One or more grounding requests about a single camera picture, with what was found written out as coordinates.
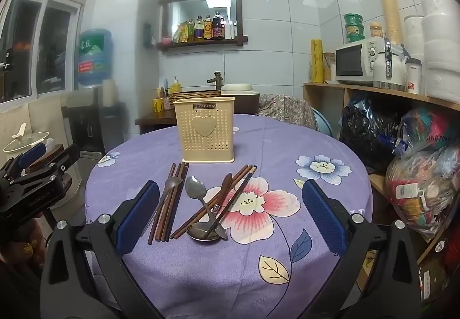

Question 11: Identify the green instant noodle cup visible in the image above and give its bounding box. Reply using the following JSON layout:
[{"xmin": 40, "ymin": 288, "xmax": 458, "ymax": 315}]
[
  {"xmin": 343, "ymin": 13, "xmax": 365, "ymax": 28},
  {"xmin": 344, "ymin": 26, "xmax": 366, "ymax": 40}
]

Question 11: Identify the floral cloth cover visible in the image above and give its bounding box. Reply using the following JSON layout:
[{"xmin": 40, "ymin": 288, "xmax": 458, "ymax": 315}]
[{"xmin": 259, "ymin": 93, "xmax": 319, "ymax": 131}]

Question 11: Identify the white microwave oven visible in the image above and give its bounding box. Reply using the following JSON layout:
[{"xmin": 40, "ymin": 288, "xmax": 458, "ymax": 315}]
[{"xmin": 335, "ymin": 37, "xmax": 390, "ymax": 86}]

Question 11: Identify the tall stack of white bowls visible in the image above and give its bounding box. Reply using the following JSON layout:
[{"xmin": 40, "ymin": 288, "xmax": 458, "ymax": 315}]
[{"xmin": 399, "ymin": 0, "xmax": 460, "ymax": 102}]

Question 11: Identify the large metal spoon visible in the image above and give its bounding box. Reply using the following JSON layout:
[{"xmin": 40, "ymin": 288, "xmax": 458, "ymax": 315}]
[{"xmin": 187, "ymin": 193, "xmax": 234, "ymax": 242}]

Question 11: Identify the beige plastic cutlery holder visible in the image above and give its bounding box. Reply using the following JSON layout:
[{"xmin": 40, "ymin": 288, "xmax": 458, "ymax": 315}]
[{"xmin": 173, "ymin": 96, "xmax": 236, "ymax": 164}]

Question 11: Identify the yellow wrapped roll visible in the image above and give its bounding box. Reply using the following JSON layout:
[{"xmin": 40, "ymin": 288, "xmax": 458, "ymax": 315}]
[{"xmin": 310, "ymin": 39, "xmax": 325, "ymax": 84}]

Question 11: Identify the sliding glass window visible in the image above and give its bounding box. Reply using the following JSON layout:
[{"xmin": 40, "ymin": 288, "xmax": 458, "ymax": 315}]
[{"xmin": 0, "ymin": 0, "xmax": 87, "ymax": 104}]

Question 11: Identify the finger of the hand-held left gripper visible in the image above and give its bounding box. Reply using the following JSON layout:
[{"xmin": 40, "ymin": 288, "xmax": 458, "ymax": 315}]
[
  {"xmin": 0, "ymin": 142, "xmax": 48, "ymax": 184},
  {"xmin": 21, "ymin": 143, "xmax": 82, "ymax": 181}
]

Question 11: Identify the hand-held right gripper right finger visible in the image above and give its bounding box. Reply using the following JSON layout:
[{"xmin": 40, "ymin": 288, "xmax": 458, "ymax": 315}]
[{"xmin": 301, "ymin": 179, "xmax": 422, "ymax": 319}]

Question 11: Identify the light wooden shelf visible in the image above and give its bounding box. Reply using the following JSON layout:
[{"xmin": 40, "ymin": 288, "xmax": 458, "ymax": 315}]
[{"xmin": 303, "ymin": 82, "xmax": 460, "ymax": 280}]

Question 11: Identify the brown wooden spoon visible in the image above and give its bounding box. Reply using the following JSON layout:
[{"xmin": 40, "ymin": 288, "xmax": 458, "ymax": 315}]
[{"xmin": 210, "ymin": 173, "xmax": 233, "ymax": 213}]

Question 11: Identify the glass jar with lid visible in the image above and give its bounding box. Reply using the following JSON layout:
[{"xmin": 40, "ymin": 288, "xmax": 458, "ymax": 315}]
[{"xmin": 323, "ymin": 52, "xmax": 336, "ymax": 82}]

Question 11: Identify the small metal spoon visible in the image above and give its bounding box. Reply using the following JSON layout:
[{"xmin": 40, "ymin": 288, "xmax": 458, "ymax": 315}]
[{"xmin": 154, "ymin": 176, "xmax": 184, "ymax": 224}]

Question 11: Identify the blue water jug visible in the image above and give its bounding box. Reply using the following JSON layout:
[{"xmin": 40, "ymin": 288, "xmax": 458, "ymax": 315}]
[{"xmin": 76, "ymin": 29, "xmax": 113, "ymax": 87}]

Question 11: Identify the cream electric kettle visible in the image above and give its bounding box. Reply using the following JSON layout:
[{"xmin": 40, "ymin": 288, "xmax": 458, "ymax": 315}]
[{"xmin": 373, "ymin": 37, "xmax": 408, "ymax": 90}]

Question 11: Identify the white tumbler with red print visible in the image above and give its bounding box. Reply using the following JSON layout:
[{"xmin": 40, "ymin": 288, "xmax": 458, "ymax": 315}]
[{"xmin": 406, "ymin": 58, "xmax": 422, "ymax": 94}]

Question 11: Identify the dark soy sauce bottle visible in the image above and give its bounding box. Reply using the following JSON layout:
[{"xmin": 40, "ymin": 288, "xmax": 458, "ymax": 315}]
[{"xmin": 211, "ymin": 12, "xmax": 224, "ymax": 40}]

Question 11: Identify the dark chopstick with pale tip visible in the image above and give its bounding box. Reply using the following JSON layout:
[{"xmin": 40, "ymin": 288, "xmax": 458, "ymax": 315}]
[{"xmin": 226, "ymin": 165, "xmax": 258, "ymax": 212}]

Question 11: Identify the light blue plastic basin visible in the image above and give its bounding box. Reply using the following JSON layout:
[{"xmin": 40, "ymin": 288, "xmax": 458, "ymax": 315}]
[{"xmin": 312, "ymin": 108, "xmax": 333, "ymax": 138}]

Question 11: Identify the tall stack of paper cups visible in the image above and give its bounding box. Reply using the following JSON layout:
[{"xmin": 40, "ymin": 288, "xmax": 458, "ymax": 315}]
[{"xmin": 373, "ymin": 0, "xmax": 401, "ymax": 44}]

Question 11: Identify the cream cloth cover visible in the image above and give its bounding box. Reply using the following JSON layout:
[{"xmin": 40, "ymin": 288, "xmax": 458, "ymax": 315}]
[{"xmin": 0, "ymin": 96, "xmax": 69, "ymax": 176}]

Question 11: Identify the black plastic bag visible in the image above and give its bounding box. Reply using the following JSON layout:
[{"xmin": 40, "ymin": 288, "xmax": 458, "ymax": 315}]
[{"xmin": 340, "ymin": 96, "xmax": 403, "ymax": 172}]

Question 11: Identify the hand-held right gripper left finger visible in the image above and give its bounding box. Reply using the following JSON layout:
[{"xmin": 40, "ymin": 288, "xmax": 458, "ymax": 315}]
[{"xmin": 39, "ymin": 179, "xmax": 162, "ymax": 319}]

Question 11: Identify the colourful filled plastic bag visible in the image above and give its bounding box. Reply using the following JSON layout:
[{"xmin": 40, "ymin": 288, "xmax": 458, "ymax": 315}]
[{"xmin": 386, "ymin": 107, "xmax": 460, "ymax": 238}]

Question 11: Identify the purple floral tablecloth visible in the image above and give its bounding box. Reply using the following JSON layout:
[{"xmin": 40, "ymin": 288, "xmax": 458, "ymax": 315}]
[{"xmin": 84, "ymin": 114, "xmax": 374, "ymax": 319}]

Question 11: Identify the cream paper cup tube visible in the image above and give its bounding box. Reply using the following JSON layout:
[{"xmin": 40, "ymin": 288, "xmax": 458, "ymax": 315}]
[{"xmin": 102, "ymin": 79, "xmax": 118, "ymax": 107}]

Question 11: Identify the brown wooden chopstick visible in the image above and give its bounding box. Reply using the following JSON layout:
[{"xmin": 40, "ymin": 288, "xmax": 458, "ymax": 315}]
[
  {"xmin": 170, "ymin": 164, "xmax": 248, "ymax": 238},
  {"xmin": 175, "ymin": 164, "xmax": 253, "ymax": 240},
  {"xmin": 167, "ymin": 163, "xmax": 189, "ymax": 242},
  {"xmin": 162, "ymin": 162, "xmax": 185, "ymax": 242},
  {"xmin": 147, "ymin": 163, "xmax": 177, "ymax": 245},
  {"xmin": 156, "ymin": 162, "xmax": 181, "ymax": 242}
]

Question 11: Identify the grey water dispenser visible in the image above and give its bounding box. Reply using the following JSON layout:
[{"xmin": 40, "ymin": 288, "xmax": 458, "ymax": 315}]
[{"xmin": 61, "ymin": 87, "xmax": 124, "ymax": 197}]

